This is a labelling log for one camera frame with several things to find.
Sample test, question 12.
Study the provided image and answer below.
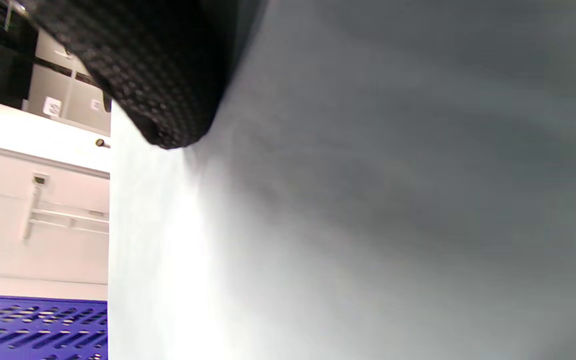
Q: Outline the blue perforated file rack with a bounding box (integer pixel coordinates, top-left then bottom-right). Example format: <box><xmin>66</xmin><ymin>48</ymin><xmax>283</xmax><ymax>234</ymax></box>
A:
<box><xmin>0</xmin><ymin>294</ymin><xmax>109</xmax><ymax>360</ymax></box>

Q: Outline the white stand frame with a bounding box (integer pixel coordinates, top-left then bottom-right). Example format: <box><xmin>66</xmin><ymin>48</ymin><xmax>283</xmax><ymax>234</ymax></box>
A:
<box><xmin>22</xmin><ymin>185</ymin><xmax>110</xmax><ymax>242</ymax></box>

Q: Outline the person's right hand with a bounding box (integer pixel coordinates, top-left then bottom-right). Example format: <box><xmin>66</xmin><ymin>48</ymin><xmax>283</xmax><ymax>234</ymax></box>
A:
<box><xmin>18</xmin><ymin>0</ymin><xmax>269</xmax><ymax>150</ymax></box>

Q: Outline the white station sign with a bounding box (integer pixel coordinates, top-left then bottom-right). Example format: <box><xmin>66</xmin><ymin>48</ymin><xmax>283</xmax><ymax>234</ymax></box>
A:
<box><xmin>42</xmin><ymin>97</ymin><xmax>63</xmax><ymax>119</ymax></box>

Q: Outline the light blue paper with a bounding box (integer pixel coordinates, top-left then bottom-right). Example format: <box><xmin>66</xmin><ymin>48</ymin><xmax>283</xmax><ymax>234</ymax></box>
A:
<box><xmin>107</xmin><ymin>0</ymin><xmax>576</xmax><ymax>360</ymax></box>

